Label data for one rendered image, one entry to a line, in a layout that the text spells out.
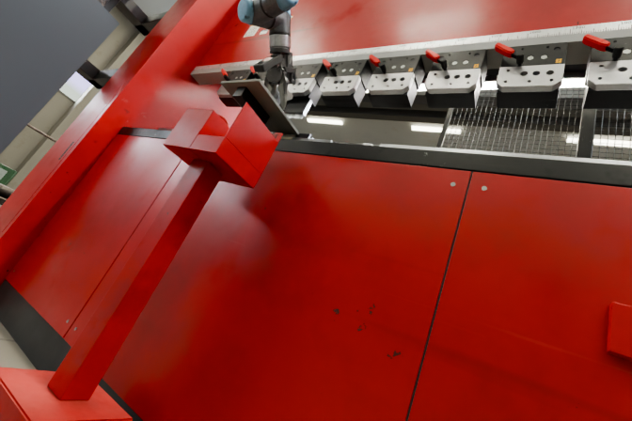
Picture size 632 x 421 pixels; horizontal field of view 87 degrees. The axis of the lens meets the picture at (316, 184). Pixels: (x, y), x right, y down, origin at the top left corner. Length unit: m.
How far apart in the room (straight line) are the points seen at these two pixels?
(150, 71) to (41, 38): 1.22
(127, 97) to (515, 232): 1.69
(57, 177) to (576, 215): 1.77
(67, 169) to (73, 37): 1.08
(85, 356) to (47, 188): 1.06
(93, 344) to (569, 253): 0.88
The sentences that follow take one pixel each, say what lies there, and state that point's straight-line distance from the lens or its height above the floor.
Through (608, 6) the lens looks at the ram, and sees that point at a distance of 1.29.
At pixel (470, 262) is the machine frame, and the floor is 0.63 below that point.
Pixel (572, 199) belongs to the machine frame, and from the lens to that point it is 0.74.
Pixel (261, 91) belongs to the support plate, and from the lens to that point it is 1.11.
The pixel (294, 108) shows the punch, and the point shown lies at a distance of 1.35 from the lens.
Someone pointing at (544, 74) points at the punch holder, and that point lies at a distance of 1.09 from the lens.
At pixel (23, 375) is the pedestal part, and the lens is 0.93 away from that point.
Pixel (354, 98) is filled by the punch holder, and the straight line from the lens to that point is 1.24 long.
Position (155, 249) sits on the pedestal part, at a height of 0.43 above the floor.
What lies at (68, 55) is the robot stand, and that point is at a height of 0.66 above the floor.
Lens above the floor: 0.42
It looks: 22 degrees up
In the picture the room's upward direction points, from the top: 25 degrees clockwise
